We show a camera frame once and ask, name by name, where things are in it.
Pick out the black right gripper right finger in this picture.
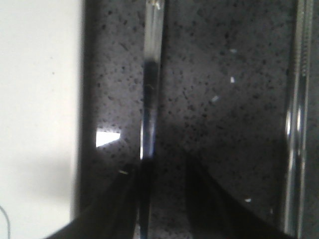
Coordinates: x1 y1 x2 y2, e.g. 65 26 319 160
185 154 292 239

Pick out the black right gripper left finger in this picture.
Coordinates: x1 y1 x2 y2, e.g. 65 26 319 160
49 164 138 239

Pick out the silver fork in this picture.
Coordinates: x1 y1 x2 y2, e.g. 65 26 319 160
139 0 165 239

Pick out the cream rabbit serving tray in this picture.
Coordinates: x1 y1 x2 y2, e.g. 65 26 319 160
0 0 84 239

